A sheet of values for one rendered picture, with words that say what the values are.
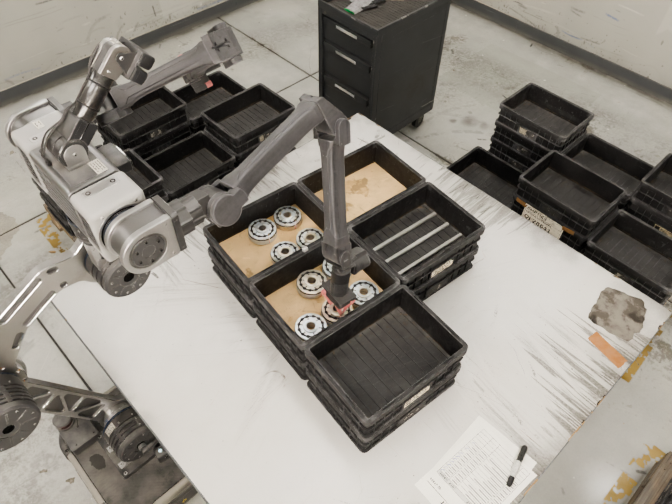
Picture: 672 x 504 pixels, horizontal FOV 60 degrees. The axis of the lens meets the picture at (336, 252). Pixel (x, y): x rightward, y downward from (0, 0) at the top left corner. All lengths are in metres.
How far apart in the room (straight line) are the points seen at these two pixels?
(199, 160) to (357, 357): 1.69
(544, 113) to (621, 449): 1.75
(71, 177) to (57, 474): 1.62
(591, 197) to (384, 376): 1.60
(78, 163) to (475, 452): 1.35
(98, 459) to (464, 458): 1.36
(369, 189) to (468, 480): 1.12
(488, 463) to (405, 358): 0.39
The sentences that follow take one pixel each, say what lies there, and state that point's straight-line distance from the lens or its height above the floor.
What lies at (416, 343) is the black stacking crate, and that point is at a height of 0.83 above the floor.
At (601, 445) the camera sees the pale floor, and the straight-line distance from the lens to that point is 2.85.
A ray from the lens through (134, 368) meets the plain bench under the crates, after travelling 2.05.
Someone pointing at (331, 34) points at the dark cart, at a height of 0.72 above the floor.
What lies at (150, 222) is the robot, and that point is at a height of 1.51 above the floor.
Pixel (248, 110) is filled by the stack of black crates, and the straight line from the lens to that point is 3.28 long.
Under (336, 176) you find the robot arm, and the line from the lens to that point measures 1.58.
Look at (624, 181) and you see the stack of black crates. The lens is 3.37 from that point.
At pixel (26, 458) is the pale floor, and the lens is 2.86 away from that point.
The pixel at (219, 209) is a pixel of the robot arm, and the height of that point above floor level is 1.46.
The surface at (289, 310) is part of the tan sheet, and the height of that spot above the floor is 0.83.
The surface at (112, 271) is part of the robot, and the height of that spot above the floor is 1.19.
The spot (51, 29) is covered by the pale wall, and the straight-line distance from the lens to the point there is 4.59.
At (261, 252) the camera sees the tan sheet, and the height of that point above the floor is 0.83.
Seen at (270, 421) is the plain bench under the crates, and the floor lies 0.70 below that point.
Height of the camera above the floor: 2.42
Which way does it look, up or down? 50 degrees down
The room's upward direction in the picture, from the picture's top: 1 degrees clockwise
